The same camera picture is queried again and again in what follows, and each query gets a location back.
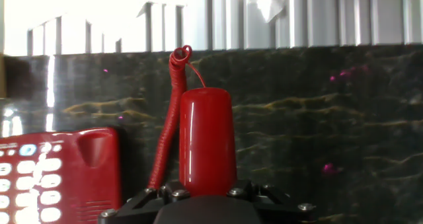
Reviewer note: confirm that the crumpled white tissue paper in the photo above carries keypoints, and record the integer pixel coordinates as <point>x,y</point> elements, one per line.
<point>267,2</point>

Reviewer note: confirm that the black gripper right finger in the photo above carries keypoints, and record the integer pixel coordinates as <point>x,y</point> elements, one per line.
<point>284,207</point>

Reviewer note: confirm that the red telephone handset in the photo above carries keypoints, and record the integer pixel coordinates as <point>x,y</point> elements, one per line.
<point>208,141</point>

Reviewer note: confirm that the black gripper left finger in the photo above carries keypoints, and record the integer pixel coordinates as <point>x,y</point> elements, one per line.
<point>132,205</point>

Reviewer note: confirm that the black marble pattern mat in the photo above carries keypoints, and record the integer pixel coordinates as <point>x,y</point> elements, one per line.
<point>314,134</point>

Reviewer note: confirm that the red telephone base with keypad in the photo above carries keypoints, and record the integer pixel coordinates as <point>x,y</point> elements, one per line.
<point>96,184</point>

